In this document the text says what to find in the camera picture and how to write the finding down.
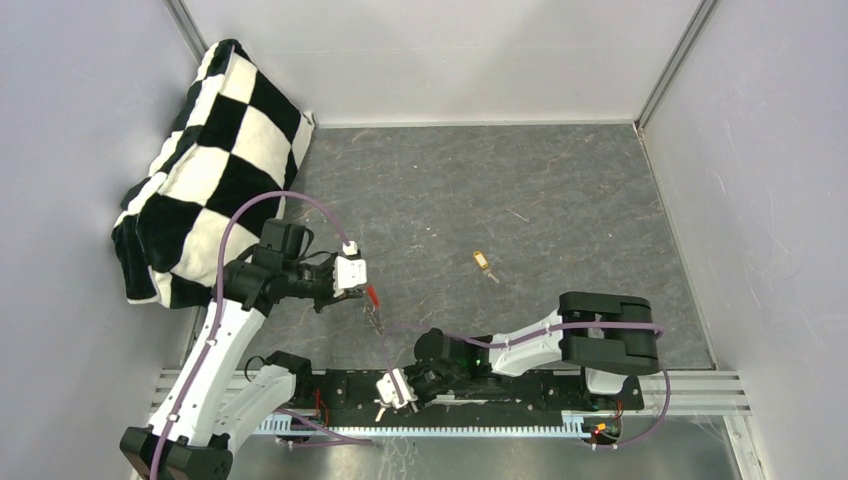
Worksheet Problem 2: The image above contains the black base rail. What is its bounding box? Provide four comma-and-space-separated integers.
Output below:
285, 370, 645, 428

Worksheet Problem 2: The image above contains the right electronics board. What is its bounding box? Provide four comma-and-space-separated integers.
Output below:
584, 400, 624, 449

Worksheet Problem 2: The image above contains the left electronics board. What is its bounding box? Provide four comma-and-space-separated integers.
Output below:
289, 388, 329, 435

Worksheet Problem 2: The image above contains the red key tag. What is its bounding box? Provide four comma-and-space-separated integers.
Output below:
366, 285, 380, 309

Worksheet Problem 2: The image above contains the silver key on yellow tag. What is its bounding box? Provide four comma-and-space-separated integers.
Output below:
483, 268, 500, 284

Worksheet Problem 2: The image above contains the white toothed cable duct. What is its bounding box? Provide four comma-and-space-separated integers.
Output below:
253, 413, 590, 440

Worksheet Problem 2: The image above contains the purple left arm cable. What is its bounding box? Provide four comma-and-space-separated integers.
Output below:
148, 190, 352, 480

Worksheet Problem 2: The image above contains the black white checkered pillow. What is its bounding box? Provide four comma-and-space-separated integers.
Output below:
111, 39, 316, 309

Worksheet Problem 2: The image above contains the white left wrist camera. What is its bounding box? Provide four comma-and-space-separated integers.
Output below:
333, 241, 368, 297

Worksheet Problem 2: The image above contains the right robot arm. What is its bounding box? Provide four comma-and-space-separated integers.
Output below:
376, 291, 665, 410

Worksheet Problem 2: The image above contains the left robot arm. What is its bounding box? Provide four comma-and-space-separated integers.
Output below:
120, 219, 367, 479

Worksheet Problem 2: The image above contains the electronics board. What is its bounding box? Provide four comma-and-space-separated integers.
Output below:
584, 400, 624, 449
289, 388, 329, 435

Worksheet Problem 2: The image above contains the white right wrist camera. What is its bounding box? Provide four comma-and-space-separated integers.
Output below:
376, 368, 418, 413

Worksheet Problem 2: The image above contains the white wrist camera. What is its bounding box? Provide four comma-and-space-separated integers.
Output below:
376, 368, 418, 413
333, 241, 368, 297

